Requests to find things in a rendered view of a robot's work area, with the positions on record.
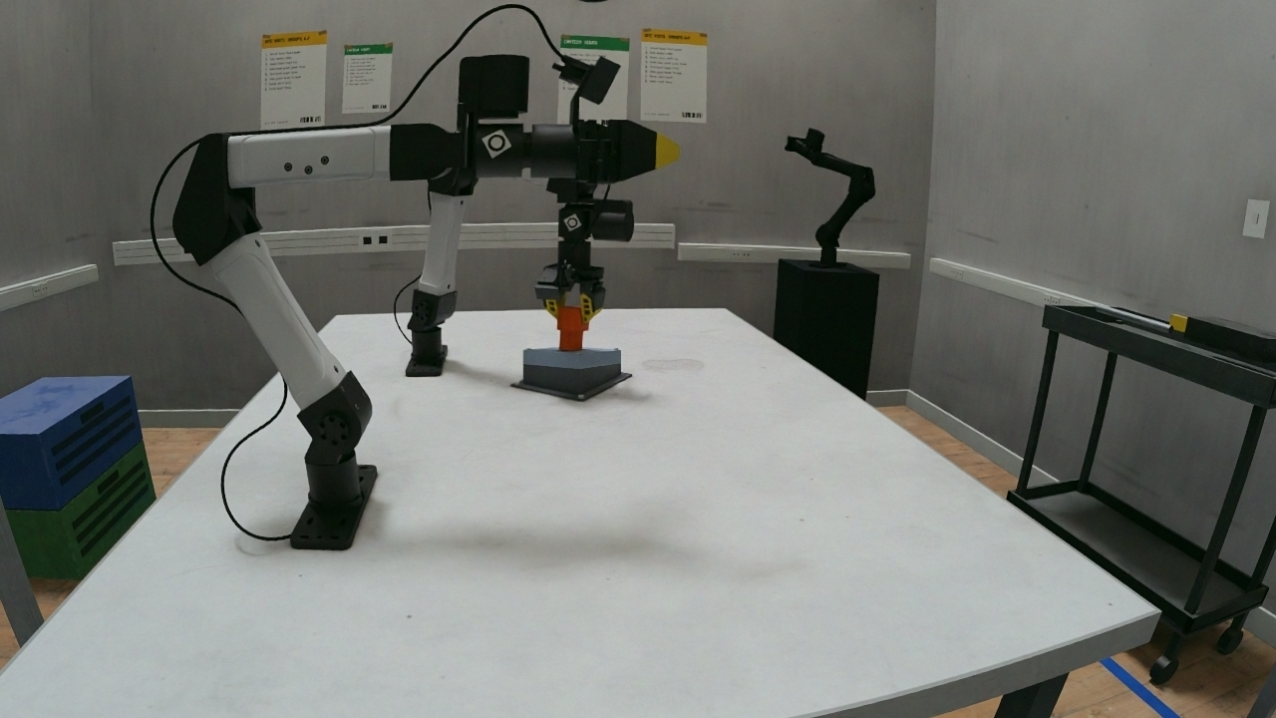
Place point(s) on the orange-red peg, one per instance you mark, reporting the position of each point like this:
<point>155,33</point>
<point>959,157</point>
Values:
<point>570,324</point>

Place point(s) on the light blue flat plate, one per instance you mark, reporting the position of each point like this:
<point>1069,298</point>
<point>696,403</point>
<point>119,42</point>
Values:
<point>589,357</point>

